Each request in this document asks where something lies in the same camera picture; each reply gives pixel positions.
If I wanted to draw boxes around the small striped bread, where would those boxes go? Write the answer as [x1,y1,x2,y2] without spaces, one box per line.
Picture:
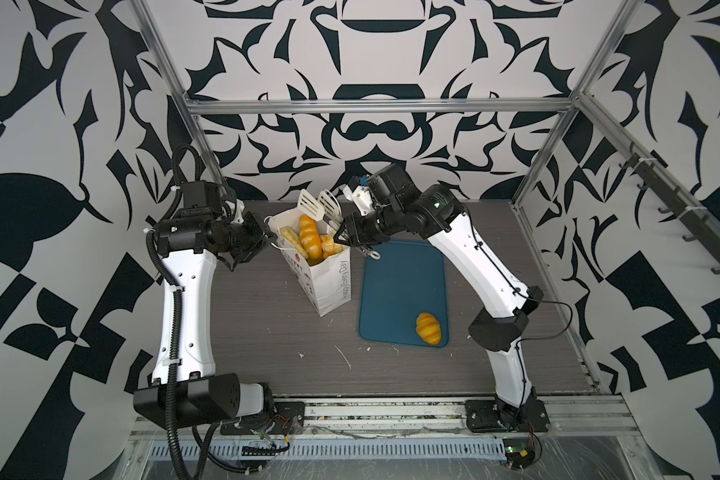
[279,226,310,259]

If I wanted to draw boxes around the round flaky pastry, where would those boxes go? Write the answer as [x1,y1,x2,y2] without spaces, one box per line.
[320,235,344,258]

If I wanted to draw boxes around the metal tongs white tips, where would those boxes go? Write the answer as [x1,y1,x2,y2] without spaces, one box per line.
[296,188,382,261]

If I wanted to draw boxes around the croissant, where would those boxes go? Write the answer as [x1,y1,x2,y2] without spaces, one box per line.
[299,215,324,264]

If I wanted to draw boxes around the white paper bag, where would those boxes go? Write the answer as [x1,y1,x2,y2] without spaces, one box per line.
[265,208,351,316]

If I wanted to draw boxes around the striped bun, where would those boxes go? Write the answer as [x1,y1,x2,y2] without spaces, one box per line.
[415,312,442,346]

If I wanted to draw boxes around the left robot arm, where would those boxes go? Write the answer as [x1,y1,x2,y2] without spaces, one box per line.
[133,210,275,429]

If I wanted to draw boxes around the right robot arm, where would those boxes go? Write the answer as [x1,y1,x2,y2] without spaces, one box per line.
[339,181,543,418]

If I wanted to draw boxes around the teal tray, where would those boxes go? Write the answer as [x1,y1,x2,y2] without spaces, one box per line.
[358,240,449,348]

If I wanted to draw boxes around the small circuit board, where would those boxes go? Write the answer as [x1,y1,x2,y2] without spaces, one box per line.
[503,435,543,471]

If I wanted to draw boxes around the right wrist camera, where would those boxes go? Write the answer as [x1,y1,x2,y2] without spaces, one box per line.
[342,164,421,216]

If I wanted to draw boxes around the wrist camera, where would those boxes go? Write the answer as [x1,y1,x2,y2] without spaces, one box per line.
[342,164,421,216]
[177,181,245,224]

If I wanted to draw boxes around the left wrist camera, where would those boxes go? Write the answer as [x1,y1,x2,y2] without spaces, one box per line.
[177,181,245,224]

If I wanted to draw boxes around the left black corrugated cable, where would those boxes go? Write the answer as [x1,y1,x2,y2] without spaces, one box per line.
[143,143,290,480]

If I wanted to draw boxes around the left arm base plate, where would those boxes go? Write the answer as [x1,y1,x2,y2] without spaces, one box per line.
[220,400,305,435]

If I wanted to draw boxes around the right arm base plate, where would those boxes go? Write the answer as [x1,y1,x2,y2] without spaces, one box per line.
[464,397,550,433]

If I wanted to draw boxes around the wall hook rail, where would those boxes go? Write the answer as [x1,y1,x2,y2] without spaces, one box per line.
[620,141,720,275]

